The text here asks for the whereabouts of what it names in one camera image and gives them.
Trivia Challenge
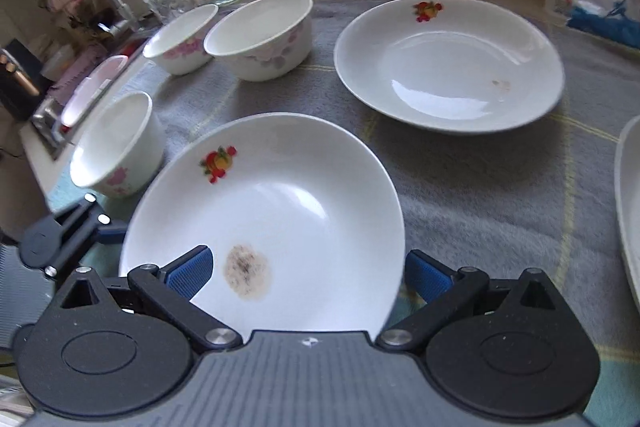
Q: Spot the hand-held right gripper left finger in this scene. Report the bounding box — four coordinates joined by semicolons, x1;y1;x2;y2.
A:
60;246;243;353

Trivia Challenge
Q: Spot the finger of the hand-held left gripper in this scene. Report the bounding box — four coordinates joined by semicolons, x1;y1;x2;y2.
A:
45;194;128;280

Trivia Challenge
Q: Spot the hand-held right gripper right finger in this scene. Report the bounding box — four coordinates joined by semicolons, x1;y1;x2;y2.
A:
375;250;563;350

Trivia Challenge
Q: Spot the white plate fruit print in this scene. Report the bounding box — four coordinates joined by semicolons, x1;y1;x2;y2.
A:
334;0;566;136
118;113;406;340
614;116;640;313

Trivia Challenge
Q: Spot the shallow pink-flowered white bowl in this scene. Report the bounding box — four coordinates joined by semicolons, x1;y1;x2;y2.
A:
142;4;220;76

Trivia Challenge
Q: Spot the large purple-flowered white bowl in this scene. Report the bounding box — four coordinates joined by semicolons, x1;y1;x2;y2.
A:
204;0;314;82

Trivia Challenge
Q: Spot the small deep pink-flowered bowl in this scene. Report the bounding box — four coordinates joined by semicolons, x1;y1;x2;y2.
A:
69;91;166;200

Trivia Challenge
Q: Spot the grey checked towel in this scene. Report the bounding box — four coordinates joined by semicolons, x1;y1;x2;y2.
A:
47;0;640;427

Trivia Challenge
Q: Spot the metal sink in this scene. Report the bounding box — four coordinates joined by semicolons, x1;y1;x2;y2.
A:
30;34;151;160

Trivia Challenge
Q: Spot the clear glass cup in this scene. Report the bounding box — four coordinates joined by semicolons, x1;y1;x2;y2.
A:
144;0;193;25

